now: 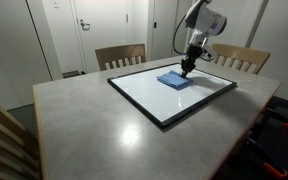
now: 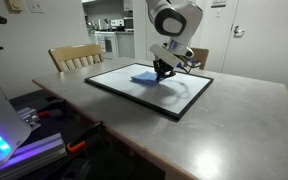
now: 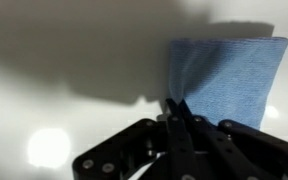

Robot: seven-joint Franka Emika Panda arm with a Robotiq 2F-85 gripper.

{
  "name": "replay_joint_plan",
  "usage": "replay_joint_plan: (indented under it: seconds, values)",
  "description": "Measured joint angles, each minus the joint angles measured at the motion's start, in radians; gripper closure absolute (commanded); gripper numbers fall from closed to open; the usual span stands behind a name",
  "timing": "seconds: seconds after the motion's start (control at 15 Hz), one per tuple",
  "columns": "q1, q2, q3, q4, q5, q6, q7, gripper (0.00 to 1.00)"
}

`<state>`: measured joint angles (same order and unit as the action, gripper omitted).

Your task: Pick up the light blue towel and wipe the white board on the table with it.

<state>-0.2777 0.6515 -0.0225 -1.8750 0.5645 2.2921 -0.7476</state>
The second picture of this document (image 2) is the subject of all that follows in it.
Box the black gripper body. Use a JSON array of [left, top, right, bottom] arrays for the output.
[[152, 59, 177, 77]]

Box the light blue towel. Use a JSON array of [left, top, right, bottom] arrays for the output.
[[130, 70, 160, 85]]

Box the dark brown wooden chair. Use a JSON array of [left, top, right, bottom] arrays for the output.
[[187, 47, 210, 71]]

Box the grey kitchen cabinet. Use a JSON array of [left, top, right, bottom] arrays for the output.
[[116, 32, 136, 60]]

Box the white kitchen stove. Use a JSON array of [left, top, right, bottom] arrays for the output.
[[94, 31, 120, 60]]

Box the white microwave oven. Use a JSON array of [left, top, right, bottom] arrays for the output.
[[123, 17, 135, 33]]

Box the light wooden chair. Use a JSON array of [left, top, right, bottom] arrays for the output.
[[48, 43, 105, 73]]

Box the black cable blue plug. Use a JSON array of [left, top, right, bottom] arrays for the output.
[[175, 54, 202, 74]]

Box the whiteboard with black frame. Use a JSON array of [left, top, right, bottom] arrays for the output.
[[84, 62, 215, 122]]

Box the silver door lever handle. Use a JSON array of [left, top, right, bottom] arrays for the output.
[[233, 25, 246, 38]]

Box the black clamp orange handle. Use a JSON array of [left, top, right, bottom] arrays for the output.
[[66, 120, 105, 155]]

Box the black clamp red handle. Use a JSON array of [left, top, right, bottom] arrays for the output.
[[35, 98, 67, 119]]

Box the aluminium extrusion rail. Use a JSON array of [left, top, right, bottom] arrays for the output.
[[0, 133, 67, 180]]

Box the silver metal bracket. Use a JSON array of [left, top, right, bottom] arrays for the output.
[[16, 107, 42, 132]]

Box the white double switch plate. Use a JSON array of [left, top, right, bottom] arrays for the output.
[[26, 0, 46, 14]]

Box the beige wall thermostat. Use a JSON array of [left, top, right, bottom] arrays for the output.
[[6, 0, 23, 14]]

